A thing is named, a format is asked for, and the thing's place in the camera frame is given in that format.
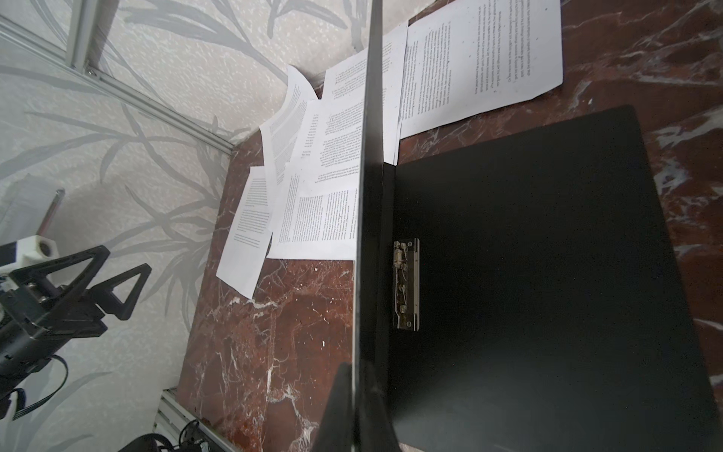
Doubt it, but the printed sheet under pile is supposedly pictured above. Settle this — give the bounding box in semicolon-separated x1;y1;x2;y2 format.
322;50;368;100

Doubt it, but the metal folder clip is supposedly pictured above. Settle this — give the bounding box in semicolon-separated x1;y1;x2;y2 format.
393;238;420;331

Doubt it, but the printed sheet back left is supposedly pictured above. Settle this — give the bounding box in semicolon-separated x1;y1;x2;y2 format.
260;65;318;205

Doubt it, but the aluminium front rail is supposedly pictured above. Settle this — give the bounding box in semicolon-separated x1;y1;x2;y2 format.
152;388;240;452

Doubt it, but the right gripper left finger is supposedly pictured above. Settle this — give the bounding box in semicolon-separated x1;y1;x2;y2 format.
312;363;354;452

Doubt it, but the printed paper sheet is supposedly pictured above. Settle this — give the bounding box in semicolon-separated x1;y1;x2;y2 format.
217;166;272;299

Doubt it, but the printed sheet top centre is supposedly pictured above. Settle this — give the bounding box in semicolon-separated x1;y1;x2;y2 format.
293;23;408;184

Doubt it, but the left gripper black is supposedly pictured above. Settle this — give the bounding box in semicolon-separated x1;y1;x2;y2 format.
0;245;153;422

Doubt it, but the printed sheet right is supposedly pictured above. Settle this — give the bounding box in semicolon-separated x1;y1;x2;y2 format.
399;0;563;139

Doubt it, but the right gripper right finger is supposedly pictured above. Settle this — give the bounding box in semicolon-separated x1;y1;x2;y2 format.
356;389;401;452

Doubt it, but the aluminium frame horizontal bar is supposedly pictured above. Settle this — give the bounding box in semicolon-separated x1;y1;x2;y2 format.
1;16;233;156

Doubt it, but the folder white cover black inside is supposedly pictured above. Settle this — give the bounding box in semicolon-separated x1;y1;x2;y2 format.
383;1;722;451

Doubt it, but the printed sheet front centre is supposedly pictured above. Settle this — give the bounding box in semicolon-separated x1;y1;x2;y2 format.
267;167;359;261

